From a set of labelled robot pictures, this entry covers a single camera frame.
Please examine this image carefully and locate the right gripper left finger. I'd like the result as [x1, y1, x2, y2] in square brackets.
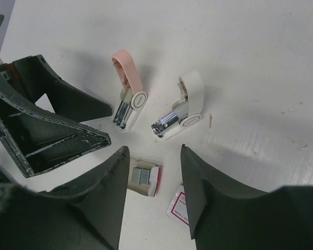
[0, 146, 130, 249]

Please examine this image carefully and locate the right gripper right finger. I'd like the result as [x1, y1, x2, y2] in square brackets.
[180, 145, 313, 249]

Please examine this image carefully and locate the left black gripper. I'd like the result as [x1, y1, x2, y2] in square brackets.
[0, 55, 112, 182]

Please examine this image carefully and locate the red white staple box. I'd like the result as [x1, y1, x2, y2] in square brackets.
[166, 183, 189, 230]

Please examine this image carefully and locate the staple box tray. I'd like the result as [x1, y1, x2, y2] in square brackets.
[127, 157, 162, 197]

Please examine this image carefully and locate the pink white mini stapler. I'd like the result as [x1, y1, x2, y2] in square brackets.
[112, 49, 148, 132]

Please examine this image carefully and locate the white staple remover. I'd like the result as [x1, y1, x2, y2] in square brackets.
[151, 70, 205, 140]

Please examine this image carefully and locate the staple strip in tray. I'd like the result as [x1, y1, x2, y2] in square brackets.
[131, 168, 150, 185]

